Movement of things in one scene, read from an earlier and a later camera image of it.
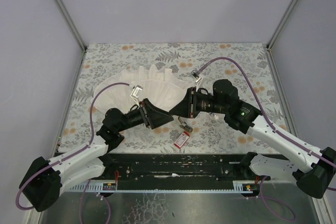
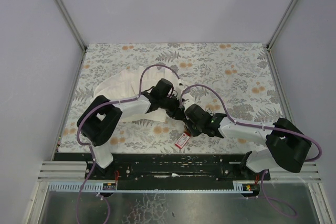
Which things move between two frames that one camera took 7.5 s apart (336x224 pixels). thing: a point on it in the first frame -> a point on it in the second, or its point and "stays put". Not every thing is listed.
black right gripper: x=192 y=102 -> x=191 y=128
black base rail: x=176 y=167 stays put
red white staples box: x=181 y=140 stays put
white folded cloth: x=160 y=85 stays put
